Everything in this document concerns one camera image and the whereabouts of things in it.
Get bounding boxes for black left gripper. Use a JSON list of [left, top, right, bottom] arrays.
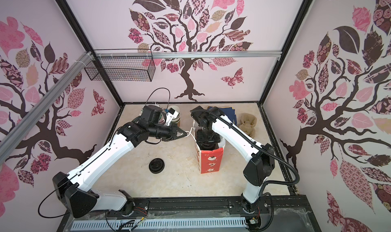
[[149, 123, 187, 141]]

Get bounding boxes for red white paper takeout bag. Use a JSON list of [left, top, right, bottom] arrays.
[[188, 127, 226, 174]]

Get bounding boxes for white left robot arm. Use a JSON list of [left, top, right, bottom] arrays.
[[53, 105, 187, 218]]

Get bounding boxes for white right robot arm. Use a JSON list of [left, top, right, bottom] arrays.
[[190, 106, 300, 213]]

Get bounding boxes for stack of green paper cups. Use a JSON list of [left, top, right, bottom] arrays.
[[171, 105, 180, 126]]

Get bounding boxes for navy blue paper bags stack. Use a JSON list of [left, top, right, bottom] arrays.
[[207, 106, 237, 125]]

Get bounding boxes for stack of black cup lids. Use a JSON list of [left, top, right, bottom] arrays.
[[149, 158, 165, 174]]

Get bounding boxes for brown pulp cup carriers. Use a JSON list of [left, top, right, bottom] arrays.
[[239, 114, 257, 138]]

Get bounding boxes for black wire mesh basket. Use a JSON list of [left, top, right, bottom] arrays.
[[84, 49, 156, 82]]

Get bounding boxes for aluminium horizontal rail back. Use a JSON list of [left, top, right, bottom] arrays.
[[95, 50, 282, 59]]

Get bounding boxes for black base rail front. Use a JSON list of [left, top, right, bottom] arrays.
[[57, 195, 321, 232]]

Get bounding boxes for white slotted cable duct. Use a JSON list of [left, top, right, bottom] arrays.
[[69, 217, 247, 232]]

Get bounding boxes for black vertical frame post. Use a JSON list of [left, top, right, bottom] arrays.
[[55, 0, 124, 107]]

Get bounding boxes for aluminium diagonal rail left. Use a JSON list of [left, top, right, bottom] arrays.
[[1, 51, 94, 163]]

